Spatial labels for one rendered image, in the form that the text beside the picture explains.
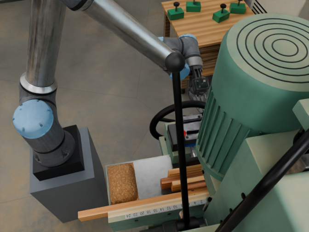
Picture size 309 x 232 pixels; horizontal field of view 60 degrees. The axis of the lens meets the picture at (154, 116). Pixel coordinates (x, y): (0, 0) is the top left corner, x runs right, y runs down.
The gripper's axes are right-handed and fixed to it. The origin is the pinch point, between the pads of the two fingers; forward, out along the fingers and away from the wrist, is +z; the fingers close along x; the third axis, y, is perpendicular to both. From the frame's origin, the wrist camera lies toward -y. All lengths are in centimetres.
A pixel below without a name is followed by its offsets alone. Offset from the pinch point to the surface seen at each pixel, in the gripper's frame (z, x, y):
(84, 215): 33, -51, 29
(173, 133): 12.7, -20.3, 29.3
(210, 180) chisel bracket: 29, -15, 41
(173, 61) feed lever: 10, -26, 75
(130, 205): 32, -37, 29
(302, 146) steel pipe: 28, -22, 95
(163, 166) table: 22.2, -24.4, 21.1
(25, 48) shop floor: -124, -120, -127
